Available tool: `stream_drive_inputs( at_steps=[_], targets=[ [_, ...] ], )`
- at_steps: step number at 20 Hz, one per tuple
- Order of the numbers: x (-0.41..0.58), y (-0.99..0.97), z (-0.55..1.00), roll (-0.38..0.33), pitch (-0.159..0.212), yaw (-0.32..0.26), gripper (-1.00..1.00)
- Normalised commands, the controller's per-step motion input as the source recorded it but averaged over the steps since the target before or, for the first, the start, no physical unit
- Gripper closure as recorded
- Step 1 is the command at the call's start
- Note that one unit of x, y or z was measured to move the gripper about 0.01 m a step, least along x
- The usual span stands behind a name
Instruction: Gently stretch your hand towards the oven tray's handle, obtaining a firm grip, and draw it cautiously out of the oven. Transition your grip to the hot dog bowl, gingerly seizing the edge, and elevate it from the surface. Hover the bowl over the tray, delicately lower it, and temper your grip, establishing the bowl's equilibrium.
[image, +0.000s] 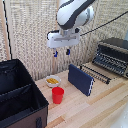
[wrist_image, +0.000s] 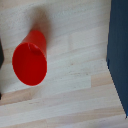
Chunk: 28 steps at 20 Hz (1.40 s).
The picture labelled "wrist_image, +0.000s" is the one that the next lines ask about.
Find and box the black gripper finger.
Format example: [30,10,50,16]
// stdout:
[0,39,5,100]

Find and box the dark blue hardcover book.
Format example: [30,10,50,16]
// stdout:
[106,0,128,118]

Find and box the red plastic cup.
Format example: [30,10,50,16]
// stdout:
[11,30,48,87]

